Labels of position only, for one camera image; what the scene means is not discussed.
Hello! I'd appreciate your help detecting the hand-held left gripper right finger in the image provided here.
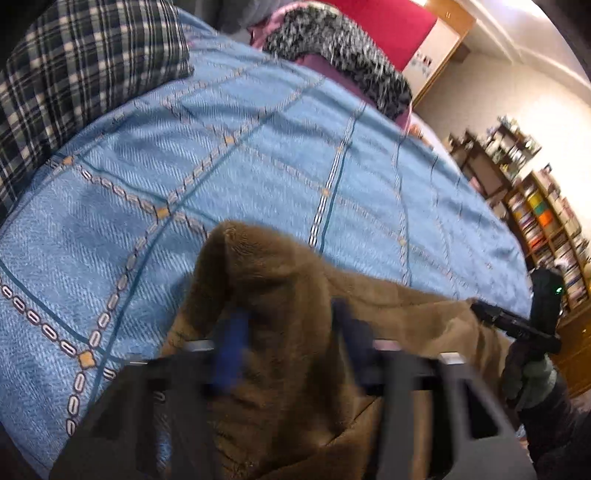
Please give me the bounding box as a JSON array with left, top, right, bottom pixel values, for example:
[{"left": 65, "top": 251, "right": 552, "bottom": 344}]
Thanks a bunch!
[{"left": 330, "top": 298, "right": 539, "bottom": 480}]

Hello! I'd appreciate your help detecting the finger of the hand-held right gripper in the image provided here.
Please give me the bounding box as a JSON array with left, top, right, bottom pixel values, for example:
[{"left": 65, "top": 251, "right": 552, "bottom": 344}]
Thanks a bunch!
[{"left": 471, "top": 301, "right": 563, "bottom": 354}]

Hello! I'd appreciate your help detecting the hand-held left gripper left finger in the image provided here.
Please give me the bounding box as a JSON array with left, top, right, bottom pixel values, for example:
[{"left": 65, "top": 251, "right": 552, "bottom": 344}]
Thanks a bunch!
[{"left": 48, "top": 310, "right": 253, "bottom": 480}]

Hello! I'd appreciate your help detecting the brown fleece towel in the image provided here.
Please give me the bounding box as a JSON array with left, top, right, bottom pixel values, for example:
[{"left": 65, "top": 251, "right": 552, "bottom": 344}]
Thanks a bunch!
[{"left": 159, "top": 220, "right": 527, "bottom": 480}]

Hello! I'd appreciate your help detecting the person's right forearm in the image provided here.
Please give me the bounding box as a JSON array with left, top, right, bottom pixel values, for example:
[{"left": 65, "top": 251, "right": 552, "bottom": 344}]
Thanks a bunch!
[{"left": 519, "top": 374, "right": 591, "bottom": 480}]

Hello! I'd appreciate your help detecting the person's right hand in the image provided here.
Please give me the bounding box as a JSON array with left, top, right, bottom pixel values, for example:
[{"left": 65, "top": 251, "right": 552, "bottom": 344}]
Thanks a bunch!
[{"left": 502, "top": 342, "right": 560, "bottom": 411}]

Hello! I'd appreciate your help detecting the wooden dresser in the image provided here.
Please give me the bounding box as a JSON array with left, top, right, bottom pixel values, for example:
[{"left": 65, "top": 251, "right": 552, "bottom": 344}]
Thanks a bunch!
[{"left": 554, "top": 300, "right": 591, "bottom": 398}]

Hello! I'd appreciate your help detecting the wooden bookshelf with books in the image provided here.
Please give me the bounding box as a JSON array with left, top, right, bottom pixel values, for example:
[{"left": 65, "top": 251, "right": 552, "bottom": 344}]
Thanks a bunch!
[{"left": 505, "top": 166, "right": 591, "bottom": 315}]

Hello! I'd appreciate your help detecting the dark small shelf unit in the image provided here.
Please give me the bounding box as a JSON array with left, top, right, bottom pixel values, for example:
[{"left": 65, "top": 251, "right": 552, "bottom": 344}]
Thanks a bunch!
[{"left": 450, "top": 115, "right": 543, "bottom": 208}]

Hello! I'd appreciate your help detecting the blue checked bed blanket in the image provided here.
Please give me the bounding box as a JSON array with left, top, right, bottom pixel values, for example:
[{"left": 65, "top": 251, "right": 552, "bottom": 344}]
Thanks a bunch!
[{"left": 0, "top": 9, "right": 534, "bottom": 477}]

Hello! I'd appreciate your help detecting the wooden framed wardrobe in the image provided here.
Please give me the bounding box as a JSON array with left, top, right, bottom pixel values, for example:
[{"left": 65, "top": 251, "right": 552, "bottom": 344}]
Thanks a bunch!
[{"left": 402, "top": 0, "right": 476, "bottom": 108}]

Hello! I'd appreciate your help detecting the red headboard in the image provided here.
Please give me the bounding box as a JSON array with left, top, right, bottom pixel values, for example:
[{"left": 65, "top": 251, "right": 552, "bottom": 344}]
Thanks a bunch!
[{"left": 323, "top": 0, "right": 438, "bottom": 72}]

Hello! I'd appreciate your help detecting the dark plaid pillow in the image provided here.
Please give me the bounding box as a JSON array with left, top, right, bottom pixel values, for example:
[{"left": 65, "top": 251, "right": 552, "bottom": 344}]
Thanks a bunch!
[{"left": 0, "top": 0, "right": 195, "bottom": 222}]

